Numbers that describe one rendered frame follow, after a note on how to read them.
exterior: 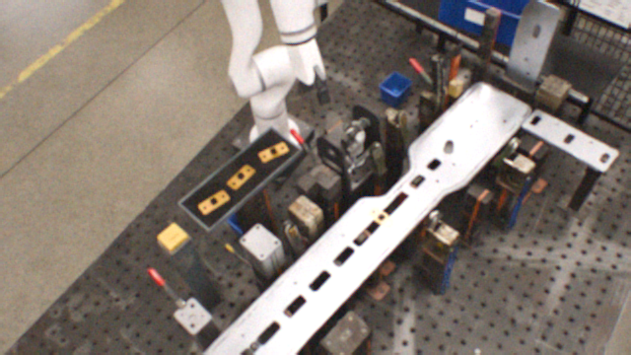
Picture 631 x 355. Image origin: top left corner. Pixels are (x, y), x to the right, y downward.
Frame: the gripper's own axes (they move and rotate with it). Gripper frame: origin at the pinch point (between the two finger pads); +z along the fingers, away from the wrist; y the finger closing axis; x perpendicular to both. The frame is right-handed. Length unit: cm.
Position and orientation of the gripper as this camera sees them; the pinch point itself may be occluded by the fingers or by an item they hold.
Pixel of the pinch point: (315, 94)
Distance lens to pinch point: 141.2
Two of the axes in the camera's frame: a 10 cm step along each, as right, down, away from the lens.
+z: 2.4, 7.7, 5.9
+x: 8.6, -4.5, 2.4
